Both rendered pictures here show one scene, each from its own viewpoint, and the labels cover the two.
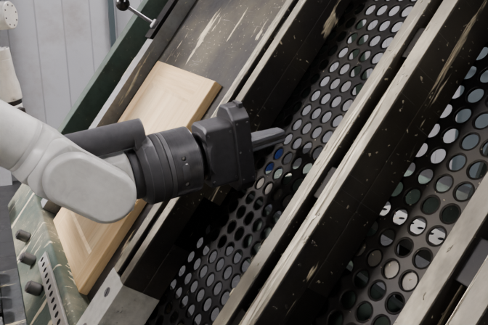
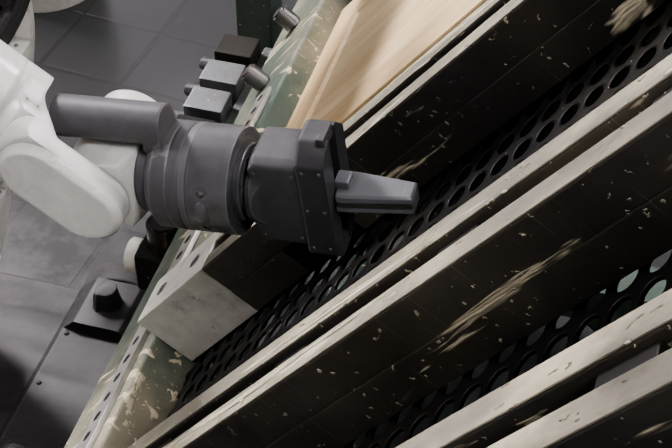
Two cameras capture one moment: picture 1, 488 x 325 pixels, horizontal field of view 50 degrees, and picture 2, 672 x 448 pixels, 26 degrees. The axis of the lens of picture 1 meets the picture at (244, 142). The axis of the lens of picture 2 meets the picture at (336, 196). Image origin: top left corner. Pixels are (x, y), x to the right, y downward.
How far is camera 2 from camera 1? 0.81 m
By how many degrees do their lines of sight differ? 45
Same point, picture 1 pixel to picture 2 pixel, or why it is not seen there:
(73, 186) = (32, 184)
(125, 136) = (128, 131)
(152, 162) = (153, 183)
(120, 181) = (93, 199)
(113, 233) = not seen: hidden behind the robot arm
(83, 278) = not seen: hidden behind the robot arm
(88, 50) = not seen: outside the picture
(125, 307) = (204, 298)
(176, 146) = (196, 172)
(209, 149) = (252, 190)
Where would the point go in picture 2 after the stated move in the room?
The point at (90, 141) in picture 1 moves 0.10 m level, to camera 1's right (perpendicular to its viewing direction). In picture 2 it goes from (81, 123) to (167, 181)
